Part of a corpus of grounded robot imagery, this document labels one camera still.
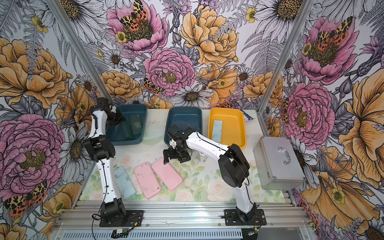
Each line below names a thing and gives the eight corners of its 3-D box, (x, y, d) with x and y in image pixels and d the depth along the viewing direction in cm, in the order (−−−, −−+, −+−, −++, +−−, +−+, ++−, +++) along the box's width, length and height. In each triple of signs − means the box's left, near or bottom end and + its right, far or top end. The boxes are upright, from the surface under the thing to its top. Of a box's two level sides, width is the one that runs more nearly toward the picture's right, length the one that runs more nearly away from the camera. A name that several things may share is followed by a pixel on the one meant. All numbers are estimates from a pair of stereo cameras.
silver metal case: (260, 190, 85) (272, 179, 72) (250, 151, 101) (258, 136, 88) (294, 190, 86) (312, 179, 72) (278, 151, 102) (291, 136, 88)
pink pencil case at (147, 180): (146, 200, 81) (145, 199, 79) (134, 170, 92) (133, 168, 90) (162, 190, 84) (161, 189, 82) (148, 162, 95) (147, 160, 93)
